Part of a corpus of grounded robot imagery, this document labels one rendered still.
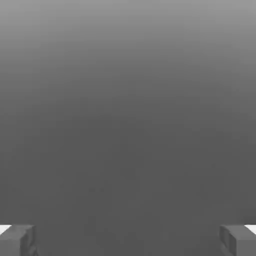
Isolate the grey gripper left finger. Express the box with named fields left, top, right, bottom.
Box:
left=0, top=224, right=38, bottom=256

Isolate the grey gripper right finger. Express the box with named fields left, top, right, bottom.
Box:
left=218, top=224, right=256, bottom=256

